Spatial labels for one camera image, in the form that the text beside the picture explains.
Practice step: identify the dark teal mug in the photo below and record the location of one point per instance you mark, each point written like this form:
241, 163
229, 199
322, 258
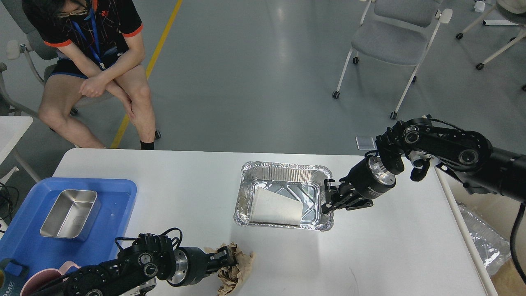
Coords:
11, 284

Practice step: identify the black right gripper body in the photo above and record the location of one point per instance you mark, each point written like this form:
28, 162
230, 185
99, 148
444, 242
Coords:
365, 181

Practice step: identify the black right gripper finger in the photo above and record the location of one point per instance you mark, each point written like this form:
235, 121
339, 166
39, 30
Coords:
332, 193
326, 208

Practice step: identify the blue plastic tray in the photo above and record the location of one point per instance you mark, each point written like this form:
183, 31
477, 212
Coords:
24, 243

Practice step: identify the white side table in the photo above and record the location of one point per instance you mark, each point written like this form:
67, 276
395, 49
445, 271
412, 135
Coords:
12, 128

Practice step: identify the brown paper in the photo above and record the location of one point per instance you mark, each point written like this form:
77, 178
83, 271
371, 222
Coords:
233, 277

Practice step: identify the grey office chair right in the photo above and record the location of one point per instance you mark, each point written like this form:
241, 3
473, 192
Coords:
392, 43

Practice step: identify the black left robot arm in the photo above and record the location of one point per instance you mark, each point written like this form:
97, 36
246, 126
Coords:
150, 256

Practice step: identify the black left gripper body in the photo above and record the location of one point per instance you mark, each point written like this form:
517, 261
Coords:
191, 266

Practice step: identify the white plastic bin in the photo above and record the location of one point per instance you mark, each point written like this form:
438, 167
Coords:
500, 213

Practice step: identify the pink plastic mug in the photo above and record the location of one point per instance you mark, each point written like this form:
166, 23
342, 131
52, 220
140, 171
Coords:
45, 276

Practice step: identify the white paper cup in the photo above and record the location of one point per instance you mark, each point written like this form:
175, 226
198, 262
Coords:
272, 208

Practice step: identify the person in patterned shirt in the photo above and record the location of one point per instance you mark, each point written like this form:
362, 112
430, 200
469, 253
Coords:
100, 49

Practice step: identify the aluminium foil tray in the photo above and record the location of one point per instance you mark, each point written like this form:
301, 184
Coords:
304, 183

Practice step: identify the floor outlet cover left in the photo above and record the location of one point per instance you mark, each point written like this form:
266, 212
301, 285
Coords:
365, 143

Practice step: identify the stainless steel tray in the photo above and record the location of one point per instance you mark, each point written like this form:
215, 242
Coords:
72, 216

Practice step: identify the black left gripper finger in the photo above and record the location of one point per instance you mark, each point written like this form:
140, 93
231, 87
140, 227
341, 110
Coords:
223, 253
216, 265

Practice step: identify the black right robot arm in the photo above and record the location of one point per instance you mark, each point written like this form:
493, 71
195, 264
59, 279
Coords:
466, 156

